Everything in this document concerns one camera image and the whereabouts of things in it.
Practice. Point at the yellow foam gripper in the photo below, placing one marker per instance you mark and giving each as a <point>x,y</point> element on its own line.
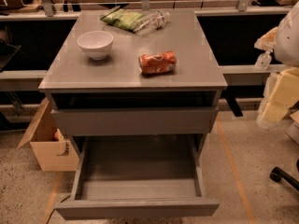
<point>289,40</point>

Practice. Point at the grey drawer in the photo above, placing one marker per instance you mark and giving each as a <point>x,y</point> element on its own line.
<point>138,177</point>
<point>135,121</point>

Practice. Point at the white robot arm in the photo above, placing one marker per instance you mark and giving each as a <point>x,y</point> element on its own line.
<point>281,91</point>

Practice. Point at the grey drawer cabinet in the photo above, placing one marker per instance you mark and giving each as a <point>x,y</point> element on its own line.
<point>75,81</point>

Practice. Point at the clear sanitizer pump bottle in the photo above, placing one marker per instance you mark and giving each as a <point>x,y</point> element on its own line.
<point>263,60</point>

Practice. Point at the black chair wheel base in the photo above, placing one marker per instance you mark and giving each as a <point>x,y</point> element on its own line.
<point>277,174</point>

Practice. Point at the crushed orange soda can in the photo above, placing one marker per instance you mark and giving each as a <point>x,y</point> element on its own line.
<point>153,64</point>

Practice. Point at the clear plastic water bottle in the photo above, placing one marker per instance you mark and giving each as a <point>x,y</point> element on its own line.
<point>153,21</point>

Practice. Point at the green chip bag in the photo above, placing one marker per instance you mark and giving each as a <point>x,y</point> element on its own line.
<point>122,18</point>

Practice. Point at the white bowl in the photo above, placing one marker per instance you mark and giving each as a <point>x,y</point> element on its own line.
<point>96,44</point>

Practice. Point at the cardboard box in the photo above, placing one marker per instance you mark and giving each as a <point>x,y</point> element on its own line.
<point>53,152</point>

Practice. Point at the grey metal rail frame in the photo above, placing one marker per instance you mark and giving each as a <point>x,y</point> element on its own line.
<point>47,10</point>

